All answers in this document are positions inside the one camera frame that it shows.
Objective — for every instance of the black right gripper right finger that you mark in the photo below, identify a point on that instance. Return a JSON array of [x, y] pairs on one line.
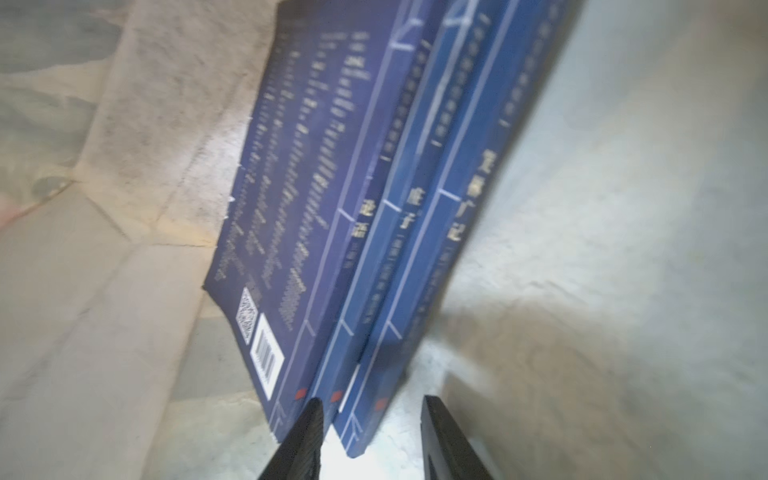
[[447, 453]]

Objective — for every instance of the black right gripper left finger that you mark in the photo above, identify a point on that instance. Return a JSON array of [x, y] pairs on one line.
[[299, 456]]

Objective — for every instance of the floral canvas tote bag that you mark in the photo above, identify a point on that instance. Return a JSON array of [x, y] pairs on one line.
[[605, 319]]

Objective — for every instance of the stack of dark blue books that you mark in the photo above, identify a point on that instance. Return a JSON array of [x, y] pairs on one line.
[[349, 89]]

